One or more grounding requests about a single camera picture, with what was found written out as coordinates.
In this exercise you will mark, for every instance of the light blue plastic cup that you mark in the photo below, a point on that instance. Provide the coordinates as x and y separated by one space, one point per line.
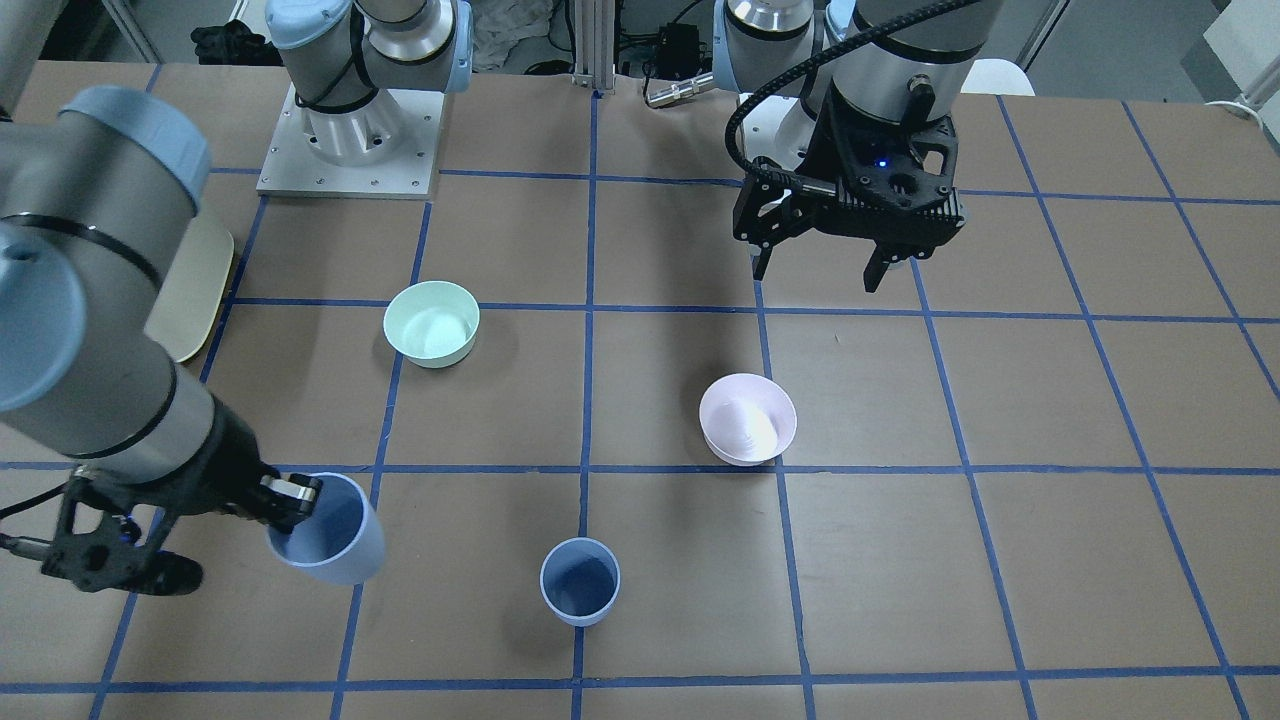
342 543

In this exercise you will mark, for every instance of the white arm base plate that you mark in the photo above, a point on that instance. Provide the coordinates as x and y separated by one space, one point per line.
386 150
779 129

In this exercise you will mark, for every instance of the pink bowl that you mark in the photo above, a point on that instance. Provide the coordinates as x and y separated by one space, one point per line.
747 419

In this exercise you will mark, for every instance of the cream white toaster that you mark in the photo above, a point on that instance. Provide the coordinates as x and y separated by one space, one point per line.
188 303

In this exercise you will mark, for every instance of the black cloth bundle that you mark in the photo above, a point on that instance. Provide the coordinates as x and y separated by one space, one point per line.
233 45

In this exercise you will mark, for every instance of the dark blue plastic cup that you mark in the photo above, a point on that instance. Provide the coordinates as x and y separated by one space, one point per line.
580 580

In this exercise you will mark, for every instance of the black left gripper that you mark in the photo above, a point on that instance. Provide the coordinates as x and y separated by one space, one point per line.
832 138

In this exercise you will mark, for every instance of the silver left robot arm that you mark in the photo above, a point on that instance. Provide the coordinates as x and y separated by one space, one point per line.
868 50

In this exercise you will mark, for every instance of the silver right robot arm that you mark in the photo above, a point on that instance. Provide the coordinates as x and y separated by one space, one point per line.
94 208

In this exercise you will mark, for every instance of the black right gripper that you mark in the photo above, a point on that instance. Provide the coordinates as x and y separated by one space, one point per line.
228 463

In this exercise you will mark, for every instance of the mint green bowl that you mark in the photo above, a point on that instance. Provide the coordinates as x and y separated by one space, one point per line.
433 324

